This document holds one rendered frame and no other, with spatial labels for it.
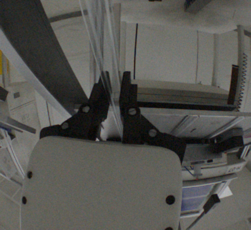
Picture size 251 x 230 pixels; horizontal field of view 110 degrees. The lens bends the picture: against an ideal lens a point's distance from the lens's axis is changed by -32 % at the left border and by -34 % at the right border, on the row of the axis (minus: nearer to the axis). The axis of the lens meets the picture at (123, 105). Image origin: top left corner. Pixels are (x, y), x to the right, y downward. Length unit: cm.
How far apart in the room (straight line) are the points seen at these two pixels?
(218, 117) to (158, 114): 11
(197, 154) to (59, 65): 36
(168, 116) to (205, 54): 198
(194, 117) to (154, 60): 170
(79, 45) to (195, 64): 176
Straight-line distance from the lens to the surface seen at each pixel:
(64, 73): 19
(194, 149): 37
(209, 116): 23
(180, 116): 21
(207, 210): 29
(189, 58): 203
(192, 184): 66
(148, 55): 188
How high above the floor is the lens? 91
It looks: 17 degrees up
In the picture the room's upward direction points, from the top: 179 degrees counter-clockwise
